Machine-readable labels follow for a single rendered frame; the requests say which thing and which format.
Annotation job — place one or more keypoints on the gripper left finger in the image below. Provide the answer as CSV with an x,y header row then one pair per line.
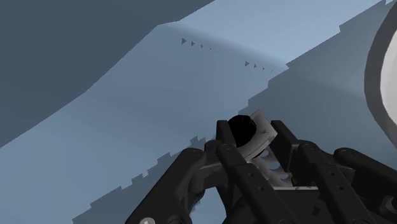
x,y
173,186

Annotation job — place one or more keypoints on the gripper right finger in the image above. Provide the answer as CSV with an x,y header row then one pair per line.
x,y
325,173

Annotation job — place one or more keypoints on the grey perforated tool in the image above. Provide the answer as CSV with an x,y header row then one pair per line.
x,y
242,130

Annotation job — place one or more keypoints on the pale blue cushioned furniture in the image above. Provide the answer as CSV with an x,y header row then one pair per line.
x,y
149,108

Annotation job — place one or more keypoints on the grey rimmed white round object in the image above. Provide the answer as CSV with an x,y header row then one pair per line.
x,y
377,77

